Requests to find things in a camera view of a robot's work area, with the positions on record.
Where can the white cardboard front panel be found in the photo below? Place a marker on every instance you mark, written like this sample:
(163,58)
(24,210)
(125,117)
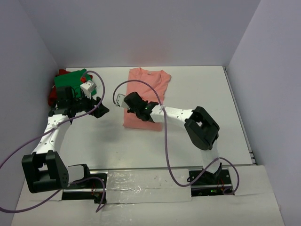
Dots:
(253,204)

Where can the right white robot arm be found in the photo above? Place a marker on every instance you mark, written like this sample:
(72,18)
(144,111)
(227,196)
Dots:
(201,128)

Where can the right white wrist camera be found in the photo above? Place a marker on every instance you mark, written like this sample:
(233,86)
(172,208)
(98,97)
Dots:
(120,101)

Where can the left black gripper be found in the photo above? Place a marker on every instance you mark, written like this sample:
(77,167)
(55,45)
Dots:
(100,111)

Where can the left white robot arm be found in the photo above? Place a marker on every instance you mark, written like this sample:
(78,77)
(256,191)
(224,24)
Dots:
(44,169)

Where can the green folded t-shirt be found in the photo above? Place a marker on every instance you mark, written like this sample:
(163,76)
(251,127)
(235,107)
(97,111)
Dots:
(66,78)

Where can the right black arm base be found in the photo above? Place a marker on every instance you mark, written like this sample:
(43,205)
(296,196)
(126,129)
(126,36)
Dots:
(213,185)

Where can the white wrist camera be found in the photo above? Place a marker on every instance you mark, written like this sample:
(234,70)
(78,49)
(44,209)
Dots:
(87,86)
(120,101)

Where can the red folded t-shirt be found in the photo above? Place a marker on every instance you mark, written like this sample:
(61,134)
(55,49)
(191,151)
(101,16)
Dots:
(52,97)

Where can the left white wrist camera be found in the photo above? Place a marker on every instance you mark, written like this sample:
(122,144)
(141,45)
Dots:
(87,86)

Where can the silver tape patch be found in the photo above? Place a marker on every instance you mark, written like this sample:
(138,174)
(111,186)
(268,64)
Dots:
(144,186)

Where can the salmon pink t-shirt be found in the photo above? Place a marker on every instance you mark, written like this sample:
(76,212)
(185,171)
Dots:
(159,80)

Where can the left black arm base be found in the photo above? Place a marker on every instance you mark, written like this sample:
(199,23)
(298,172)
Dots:
(91,190)

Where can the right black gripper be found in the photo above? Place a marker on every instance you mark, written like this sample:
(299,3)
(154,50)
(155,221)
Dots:
(130,110)

